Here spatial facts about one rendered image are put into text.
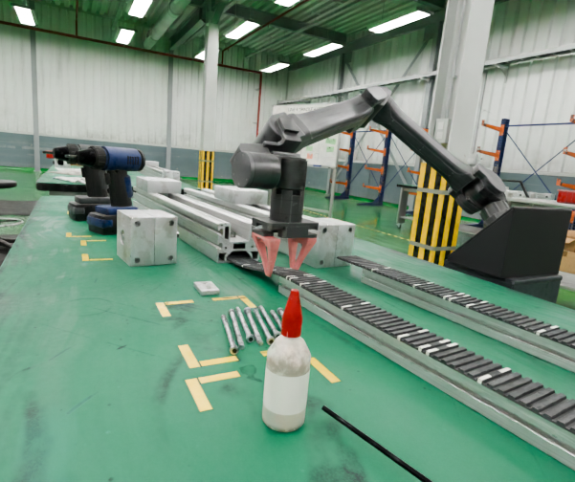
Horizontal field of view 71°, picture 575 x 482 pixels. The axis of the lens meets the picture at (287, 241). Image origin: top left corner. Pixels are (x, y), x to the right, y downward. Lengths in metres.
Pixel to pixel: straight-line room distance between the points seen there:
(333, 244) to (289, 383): 0.57
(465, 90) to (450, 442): 3.94
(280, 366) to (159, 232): 0.53
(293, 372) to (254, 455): 0.07
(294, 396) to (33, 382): 0.24
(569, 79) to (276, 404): 9.22
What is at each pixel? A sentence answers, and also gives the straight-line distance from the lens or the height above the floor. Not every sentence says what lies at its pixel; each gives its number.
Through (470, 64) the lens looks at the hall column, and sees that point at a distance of 4.27.
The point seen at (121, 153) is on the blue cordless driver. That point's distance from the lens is 1.12.
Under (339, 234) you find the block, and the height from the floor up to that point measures 0.85.
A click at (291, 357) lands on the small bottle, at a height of 0.85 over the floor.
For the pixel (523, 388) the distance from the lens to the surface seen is 0.45.
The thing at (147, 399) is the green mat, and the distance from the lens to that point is 0.41.
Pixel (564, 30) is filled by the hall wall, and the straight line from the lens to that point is 9.78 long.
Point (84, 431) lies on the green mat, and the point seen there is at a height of 0.78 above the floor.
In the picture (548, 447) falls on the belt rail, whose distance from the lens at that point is 0.43.
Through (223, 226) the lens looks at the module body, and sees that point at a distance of 0.84.
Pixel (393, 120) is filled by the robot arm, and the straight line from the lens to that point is 1.10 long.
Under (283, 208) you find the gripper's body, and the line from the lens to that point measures 0.67.
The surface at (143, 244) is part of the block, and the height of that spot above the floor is 0.82.
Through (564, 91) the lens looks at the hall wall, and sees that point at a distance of 9.40.
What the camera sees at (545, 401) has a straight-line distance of 0.44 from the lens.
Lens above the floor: 1.00
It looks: 11 degrees down
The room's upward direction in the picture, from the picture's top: 5 degrees clockwise
